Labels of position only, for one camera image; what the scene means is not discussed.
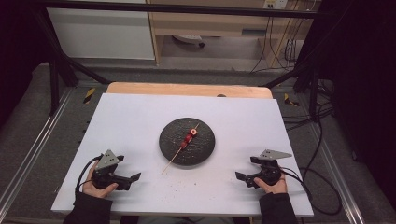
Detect person's left hand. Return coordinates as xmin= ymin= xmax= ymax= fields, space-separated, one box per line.
xmin=82 ymin=161 xmax=120 ymax=199

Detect black metal frame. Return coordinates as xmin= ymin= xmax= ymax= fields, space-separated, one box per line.
xmin=32 ymin=0 xmax=326 ymax=122

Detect white cabinet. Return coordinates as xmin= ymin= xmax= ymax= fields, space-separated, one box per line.
xmin=46 ymin=0 xmax=156 ymax=61

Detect bundle of hanging cables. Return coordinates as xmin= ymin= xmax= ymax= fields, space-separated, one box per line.
xmin=250 ymin=15 xmax=312 ymax=74

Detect left hand-held gripper cable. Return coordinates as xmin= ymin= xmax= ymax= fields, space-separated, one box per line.
xmin=74 ymin=154 xmax=104 ymax=194

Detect white board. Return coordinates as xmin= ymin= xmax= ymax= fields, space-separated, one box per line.
xmin=50 ymin=92 xmax=315 ymax=217

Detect aluminium rail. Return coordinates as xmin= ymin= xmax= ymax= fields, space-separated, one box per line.
xmin=0 ymin=88 xmax=76 ymax=213
xmin=306 ymin=124 xmax=365 ymax=224

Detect white device under desk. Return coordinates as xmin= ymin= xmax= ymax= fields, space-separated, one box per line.
xmin=172 ymin=35 xmax=205 ymax=49

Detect person's right hand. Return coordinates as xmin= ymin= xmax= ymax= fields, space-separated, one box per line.
xmin=253 ymin=174 xmax=288 ymax=194

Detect white power strip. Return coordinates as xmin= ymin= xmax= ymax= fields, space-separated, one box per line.
xmin=262 ymin=0 xmax=289 ymax=9

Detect black floor cables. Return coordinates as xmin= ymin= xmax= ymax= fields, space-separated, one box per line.
xmin=281 ymin=78 xmax=335 ymax=132

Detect hand-held gripper cable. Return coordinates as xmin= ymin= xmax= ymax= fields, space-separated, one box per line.
xmin=279 ymin=166 xmax=343 ymax=217
xmin=74 ymin=154 xmax=104 ymax=194

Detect wooden desk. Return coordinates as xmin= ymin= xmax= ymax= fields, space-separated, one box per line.
xmin=146 ymin=0 xmax=318 ymax=68

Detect black round plate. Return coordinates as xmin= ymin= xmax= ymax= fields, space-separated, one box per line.
xmin=158 ymin=117 xmax=217 ymax=167

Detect right hand-held gripper cable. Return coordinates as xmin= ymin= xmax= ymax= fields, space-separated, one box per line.
xmin=279 ymin=166 xmax=343 ymax=217

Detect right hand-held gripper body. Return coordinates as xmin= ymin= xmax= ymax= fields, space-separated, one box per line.
xmin=247 ymin=149 xmax=293 ymax=187

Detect wooden table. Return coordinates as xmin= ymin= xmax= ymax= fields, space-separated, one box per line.
xmin=106 ymin=81 xmax=274 ymax=100

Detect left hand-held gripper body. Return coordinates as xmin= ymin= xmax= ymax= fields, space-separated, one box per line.
xmin=92 ymin=149 xmax=131 ymax=190

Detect black curtain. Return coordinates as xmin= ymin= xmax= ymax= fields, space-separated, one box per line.
xmin=0 ymin=0 xmax=50 ymax=125
xmin=317 ymin=0 xmax=396 ymax=200

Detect wooden skewer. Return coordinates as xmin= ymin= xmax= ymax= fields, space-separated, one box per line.
xmin=161 ymin=123 xmax=200 ymax=175

